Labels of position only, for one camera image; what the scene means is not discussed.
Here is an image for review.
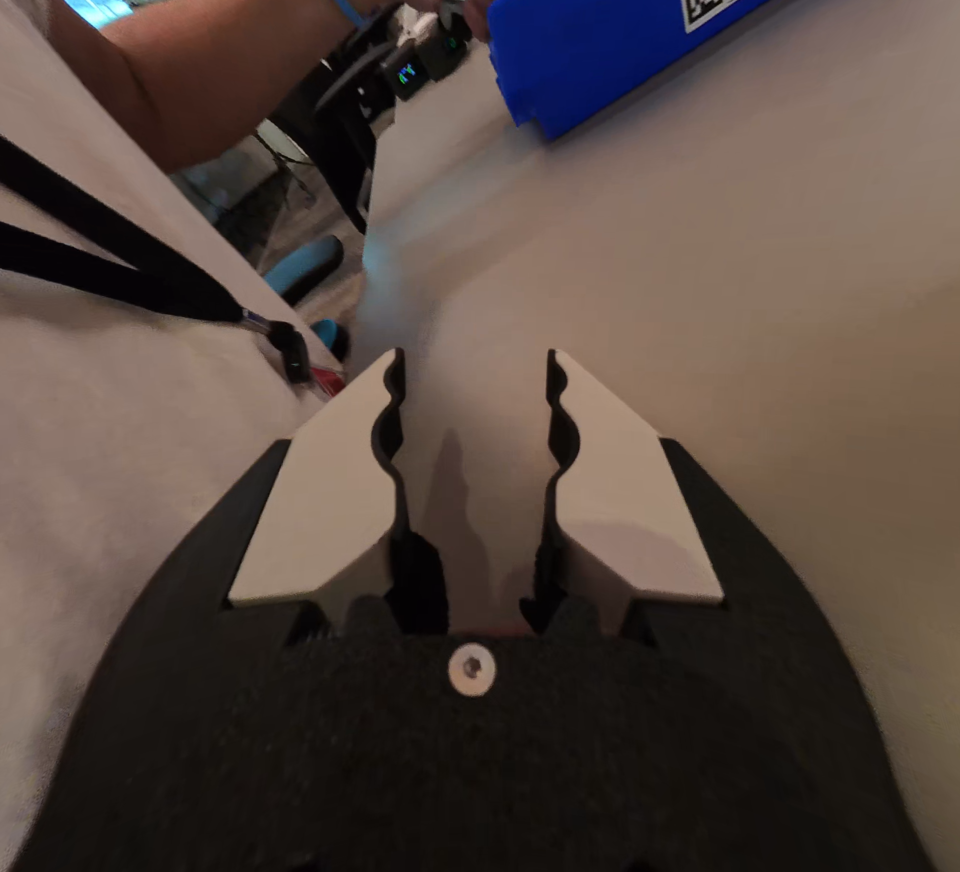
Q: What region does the blue plastic bin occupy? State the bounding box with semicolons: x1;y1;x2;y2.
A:
486;0;913;142

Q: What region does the black lanyard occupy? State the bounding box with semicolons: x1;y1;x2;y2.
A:
0;137;313;385

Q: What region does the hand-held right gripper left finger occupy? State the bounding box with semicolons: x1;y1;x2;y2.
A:
227;348;451;636

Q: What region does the blue chair base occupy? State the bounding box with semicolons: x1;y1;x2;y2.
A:
262;236;347;307

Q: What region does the person's left forearm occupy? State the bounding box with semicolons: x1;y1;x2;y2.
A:
48;0;361;175

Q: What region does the black office chair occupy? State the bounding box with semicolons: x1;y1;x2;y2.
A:
270;5;399;235

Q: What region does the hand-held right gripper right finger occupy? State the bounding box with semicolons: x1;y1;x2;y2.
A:
519;348;726;636

